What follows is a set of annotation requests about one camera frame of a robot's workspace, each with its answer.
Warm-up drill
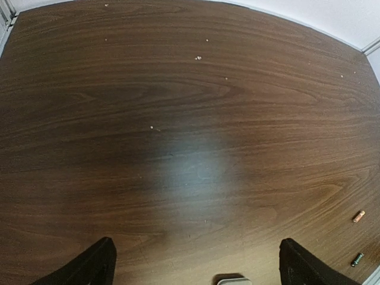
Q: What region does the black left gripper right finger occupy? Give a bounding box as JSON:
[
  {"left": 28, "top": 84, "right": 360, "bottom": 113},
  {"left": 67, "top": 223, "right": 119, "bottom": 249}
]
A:
[{"left": 280, "top": 238, "right": 357, "bottom": 285}]

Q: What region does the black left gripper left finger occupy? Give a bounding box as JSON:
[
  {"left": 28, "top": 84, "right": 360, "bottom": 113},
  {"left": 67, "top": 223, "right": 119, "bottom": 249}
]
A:
[{"left": 33, "top": 237, "right": 116, "bottom": 284}]

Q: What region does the orange AAA battery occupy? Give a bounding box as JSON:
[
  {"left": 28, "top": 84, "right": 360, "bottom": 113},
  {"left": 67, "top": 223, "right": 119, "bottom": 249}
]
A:
[{"left": 352, "top": 210, "right": 366, "bottom": 223}]

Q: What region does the dark green AAA battery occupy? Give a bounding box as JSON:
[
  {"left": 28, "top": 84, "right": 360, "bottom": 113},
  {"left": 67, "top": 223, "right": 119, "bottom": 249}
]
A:
[{"left": 350, "top": 252, "right": 364, "bottom": 267}]

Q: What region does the right aluminium frame post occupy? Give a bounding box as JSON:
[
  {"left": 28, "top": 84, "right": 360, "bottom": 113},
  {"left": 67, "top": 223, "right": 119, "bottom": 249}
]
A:
[{"left": 362, "top": 39, "right": 380, "bottom": 56}]

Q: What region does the aluminium frame post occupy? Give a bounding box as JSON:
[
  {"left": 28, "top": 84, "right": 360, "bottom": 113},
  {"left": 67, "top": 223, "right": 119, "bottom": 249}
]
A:
[
  {"left": 0, "top": 0, "right": 17, "bottom": 39},
  {"left": 362, "top": 39, "right": 380, "bottom": 56}
]

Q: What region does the left aluminium frame post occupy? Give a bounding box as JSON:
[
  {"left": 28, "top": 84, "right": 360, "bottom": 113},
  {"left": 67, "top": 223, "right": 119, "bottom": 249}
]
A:
[{"left": 0, "top": 0, "right": 17, "bottom": 39}]

